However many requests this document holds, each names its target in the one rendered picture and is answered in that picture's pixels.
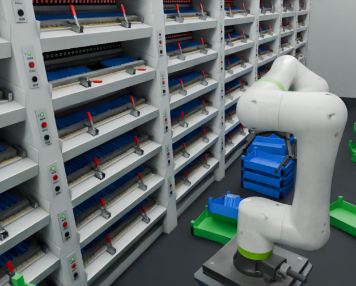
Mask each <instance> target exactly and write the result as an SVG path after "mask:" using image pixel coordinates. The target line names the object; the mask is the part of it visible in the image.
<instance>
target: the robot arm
mask: <svg viewBox="0 0 356 286"><path fill-rule="evenodd" d="M289 90H290V91H289ZM236 114H237V117H238V119H239V121H240V122H241V124H242V125H243V126H245V127H246V128H248V129H249V130H248V132H249V133H250V135H249V137H248V138H247V140H246V142H247V144H246V145H245V146H244V147H243V152H245V151H246V149H247V148H248V147H249V146H250V144H251V143H252V142H253V140H254V139H255V137H256V136H259V135H263V134H268V133H274V134H275V135H276V136H278V137H279V138H281V139H285V144H286V151H287V156H286V157H285V158H284V159H283V161H282V162H281V164H280V165H279V166H278V167H277V169H276V171H275V173H277V172H278V171H279V170H280V168H281V167H282V166H284V167H285V166H287V164H288V163H289V162H290V161H294V162H296V161H297V169H296V182H295V191H294V198H293V204H292V205H287V204H282V203H279V202H276V201H272V200H269V199H266V198H263V197H248V198H245V199H244V200H242V201H241V202H240V204H239V209H238V227H237V240H236V241H237V244H238V249H237V251H236V253H235V254H234V256H233V264H234V266H235V268H236V269H237V270H238V271H239V272H241V273H243V274H245V275H247V276H250V277H263V278H264V282H266V283H268V284H271V283H272V282H275V281H276V280H277V279H278V278H281V279H282V278H283V276H284V277H287V276H291V277H293V278H294V279H297V280H298V281H300V282H302V283H304V284H305V283H306V281H307V277H305V276H303V275H301V274H300V273H298V272H296V271H294V270H292V269H291V266H290V265H289V264H287V259H286V258H284V257H282V256H280V255H278V254H276V253H274V252H273V249H274V243H280V244H283V245H287V246H291V247H296V248H299V249H302V250H308V251H314V250H318V249H320V248H322V247H323V246H325V244H326V243H327V242H328V240H329V237H330V211H329V207H330V191H331V185H332V177H333V170H334V165H335V161H336V157H337V152H338V148H339V145H340V142H341V138H342V134H343V132H344V129H345V125H346V122H347V108H346V106H345V103H344V102H343V101H342V100H341V99H340V98H339V97H338V96H336V95H334V94H332V93H329V86H328V84H327V82H326V81H325V80H324V79H323V78H321V77H319V76H318V75H317V74H315V73H313V72H312V71H310V70H309V69H307V68H306V67H305V66H304V65H303V64H302V63H300V62H299V61H298V60H297V59H296V58H295V57H293V56H290V55H284V56H281V57H279V58H277V59H276V60H275V61H274V62H273V64H272V67H271V69H270V70H269V72H268V73H267V74H266V75H265V76H263V77H262V78H260V79H258V80H256V81H255V82H253V84H252V86H251V87H249V88H248V89H247V90H246V91H245V92H244V93H243V94H242V95H241V97H240V98H239V100H238V102H237V105H236ZM293 136H294V140H295V147H294V156H293V155H292V151H291V144H290V137H293ZM282 275H283V276H282Z"/></svg>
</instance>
